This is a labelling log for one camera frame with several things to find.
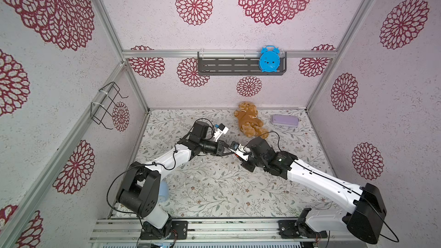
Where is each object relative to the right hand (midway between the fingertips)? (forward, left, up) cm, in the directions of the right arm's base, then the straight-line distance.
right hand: (239, 152), depth 79 cm
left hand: (-1, +2, +1) cm, 3 cm away
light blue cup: (-16, +34, -8) cm, 38 cm away
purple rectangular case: (+33, -33, -15) cm, 50 cm away
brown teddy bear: (+27, -7, -9) cm, 29 cm away
